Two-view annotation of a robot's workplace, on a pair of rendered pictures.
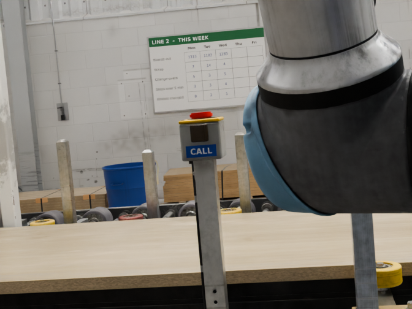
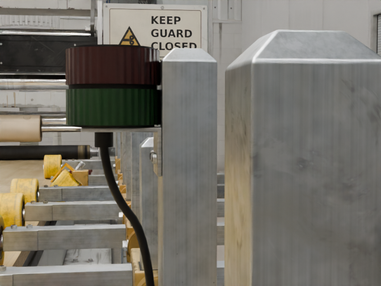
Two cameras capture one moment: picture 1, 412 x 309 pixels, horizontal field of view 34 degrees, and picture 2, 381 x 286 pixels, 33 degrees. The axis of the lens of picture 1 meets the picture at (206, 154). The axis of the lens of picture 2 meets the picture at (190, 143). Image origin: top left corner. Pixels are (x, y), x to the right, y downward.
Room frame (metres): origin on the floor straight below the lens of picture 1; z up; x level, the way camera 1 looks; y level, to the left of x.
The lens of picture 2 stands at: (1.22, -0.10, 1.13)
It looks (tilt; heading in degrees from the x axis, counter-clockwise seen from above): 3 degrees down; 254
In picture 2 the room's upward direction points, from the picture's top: straight up
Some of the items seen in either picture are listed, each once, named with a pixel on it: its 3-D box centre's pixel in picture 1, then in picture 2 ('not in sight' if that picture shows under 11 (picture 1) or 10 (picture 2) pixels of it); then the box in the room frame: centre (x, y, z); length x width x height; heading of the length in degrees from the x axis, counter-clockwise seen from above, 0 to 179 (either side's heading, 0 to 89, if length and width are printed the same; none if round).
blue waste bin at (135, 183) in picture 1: (133, 197); not in sight; (6.84, 0.77, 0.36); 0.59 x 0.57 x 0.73; 176
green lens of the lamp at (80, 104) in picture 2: not in sight; (113, 106); (1.15, -0.51, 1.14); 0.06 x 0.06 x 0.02
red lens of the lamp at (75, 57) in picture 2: not in sight; (113, 68); (1.15, -0.51, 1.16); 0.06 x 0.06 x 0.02
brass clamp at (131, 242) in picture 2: not in sight; (143, 238); (1.03, -1.02, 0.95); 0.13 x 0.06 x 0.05; 81
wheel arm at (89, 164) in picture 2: not in sight; (126, 163); (0.83, -2.27, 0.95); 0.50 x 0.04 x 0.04; 171
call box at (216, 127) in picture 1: (203, 140); not in sight; (1.18, 0.00, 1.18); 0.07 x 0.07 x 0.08; 81
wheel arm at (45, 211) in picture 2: not in sight; (142, 208); (0.97, -1.28, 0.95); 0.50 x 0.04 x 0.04; 171
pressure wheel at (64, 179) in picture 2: not in sight; (62, 186); (1.08, -1.80, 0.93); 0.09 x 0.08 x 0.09; 171
